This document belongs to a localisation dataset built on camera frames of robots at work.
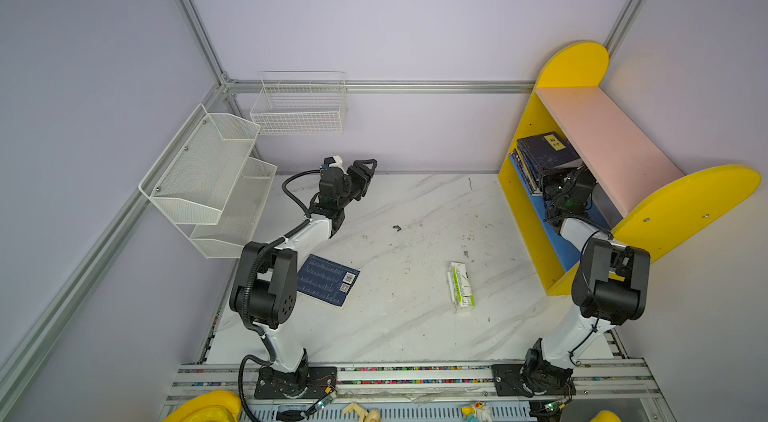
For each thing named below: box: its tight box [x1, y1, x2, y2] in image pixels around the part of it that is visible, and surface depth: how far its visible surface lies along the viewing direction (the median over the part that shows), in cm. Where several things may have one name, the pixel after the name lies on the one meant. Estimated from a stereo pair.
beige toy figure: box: [344, 402, 381, 422], surface depth 70 cm
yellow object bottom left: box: [162, 390, 242, 422], surface depth 68 cm
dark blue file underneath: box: [517, 132, 583, 177], surface depth 100 cm
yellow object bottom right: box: [589, 410, 622, 422], surface depth 68 cm
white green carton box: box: [447, 261, 476, 308], surface depth 88 cm
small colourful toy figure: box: [462, 402, 492, 422], surface depth 69 cm
